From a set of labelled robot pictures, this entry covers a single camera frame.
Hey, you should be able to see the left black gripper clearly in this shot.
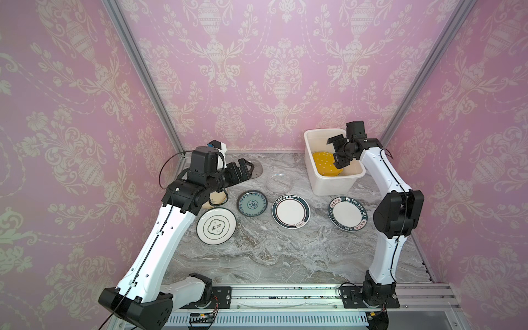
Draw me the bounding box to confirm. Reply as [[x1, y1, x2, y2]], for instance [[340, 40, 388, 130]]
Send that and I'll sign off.
[[205, 156, 254, 194]]

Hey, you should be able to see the yellow scalloped dotted plate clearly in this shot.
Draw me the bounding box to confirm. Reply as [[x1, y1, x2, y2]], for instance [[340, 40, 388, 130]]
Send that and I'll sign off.
[[312, 152, 343, 177]]

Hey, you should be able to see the white plate green cloud motif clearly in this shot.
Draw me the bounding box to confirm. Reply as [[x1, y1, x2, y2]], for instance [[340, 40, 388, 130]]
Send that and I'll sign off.
[[196, 208, 237, 246]]

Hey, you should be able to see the white plate green red rim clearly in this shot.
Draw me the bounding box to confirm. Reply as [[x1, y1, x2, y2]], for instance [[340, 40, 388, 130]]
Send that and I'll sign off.
[[272, 195, 312, 230]]

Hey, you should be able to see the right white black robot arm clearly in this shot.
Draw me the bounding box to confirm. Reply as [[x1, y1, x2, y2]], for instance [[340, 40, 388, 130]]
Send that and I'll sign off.
[[327, 121, 424, 307]]

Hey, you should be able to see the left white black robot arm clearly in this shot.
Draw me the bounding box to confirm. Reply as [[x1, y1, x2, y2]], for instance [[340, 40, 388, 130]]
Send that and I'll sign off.
[[98, 140, 254, 329]]

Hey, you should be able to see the white plastic bin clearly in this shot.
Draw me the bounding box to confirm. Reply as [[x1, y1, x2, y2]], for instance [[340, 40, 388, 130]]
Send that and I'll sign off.
[[304, 129, 367, 196]]

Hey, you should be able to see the grey smoked glass plate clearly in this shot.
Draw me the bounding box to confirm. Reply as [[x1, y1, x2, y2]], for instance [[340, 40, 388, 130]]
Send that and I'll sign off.
[[247, 159, 263, 180]]

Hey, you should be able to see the blue floral patterned plate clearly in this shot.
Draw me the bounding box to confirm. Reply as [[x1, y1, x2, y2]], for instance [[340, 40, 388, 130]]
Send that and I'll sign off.
[[236, 190, 268, 217]]

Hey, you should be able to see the cream plate with willow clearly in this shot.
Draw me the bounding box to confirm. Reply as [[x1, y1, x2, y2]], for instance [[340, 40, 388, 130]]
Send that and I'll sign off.
[[202, 191, 228, 210]]

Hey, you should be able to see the clear glass plate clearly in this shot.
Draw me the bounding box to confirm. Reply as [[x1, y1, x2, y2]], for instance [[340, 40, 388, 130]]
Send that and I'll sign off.
[[266, 173, 294, 195]]

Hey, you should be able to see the white plate green lettered rim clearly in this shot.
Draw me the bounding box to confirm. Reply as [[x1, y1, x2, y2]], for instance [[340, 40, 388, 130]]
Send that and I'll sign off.
[[328, 196, 368, 232]]

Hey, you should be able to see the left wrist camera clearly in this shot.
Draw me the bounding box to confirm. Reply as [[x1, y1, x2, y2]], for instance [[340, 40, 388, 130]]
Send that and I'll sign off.
[[208, 140, 227, 170]]

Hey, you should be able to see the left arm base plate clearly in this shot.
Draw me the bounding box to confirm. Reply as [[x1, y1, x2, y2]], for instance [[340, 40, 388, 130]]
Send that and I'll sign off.
[[191, 286, 232, 309]]

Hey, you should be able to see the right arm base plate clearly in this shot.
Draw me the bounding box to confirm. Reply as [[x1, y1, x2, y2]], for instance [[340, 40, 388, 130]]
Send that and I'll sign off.
[[338, 285, 400, 309]]

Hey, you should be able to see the aluminium mounting rail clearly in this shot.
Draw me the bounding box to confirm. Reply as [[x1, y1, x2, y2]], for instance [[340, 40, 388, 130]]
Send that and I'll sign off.
[[106, 282, 467, 330]]

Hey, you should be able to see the right corner aluminium post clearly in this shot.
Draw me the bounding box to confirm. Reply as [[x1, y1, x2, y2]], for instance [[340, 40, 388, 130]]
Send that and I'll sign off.
[[379, 0, 477, 147]]

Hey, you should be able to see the corner aluminium post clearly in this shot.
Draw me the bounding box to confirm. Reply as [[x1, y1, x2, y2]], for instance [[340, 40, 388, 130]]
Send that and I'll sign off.
[[102, 0, 184, 152], [379, 0, 477, 147]]

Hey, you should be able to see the left corner aluminium post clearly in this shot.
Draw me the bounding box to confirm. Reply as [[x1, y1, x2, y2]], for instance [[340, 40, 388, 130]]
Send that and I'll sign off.
[[102, 0, 184, 152]]

